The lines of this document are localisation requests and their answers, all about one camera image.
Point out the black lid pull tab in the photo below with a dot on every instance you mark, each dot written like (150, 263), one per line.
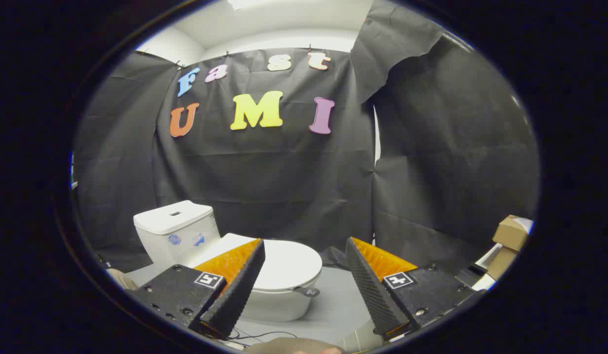
(307, 292)

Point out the black backdrop cloth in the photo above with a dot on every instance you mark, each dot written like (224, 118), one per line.
(284, 172)

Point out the white toilet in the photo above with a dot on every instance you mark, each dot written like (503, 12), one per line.
(178, 243)

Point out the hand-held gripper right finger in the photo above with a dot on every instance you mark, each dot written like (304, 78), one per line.
(375, 290)

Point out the small cardboard box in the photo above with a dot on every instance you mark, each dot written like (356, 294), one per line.
(511, 232)

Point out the white toilet lid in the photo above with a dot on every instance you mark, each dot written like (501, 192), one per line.
(290, 265)

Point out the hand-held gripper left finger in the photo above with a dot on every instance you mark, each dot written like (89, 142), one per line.
(235, 295)

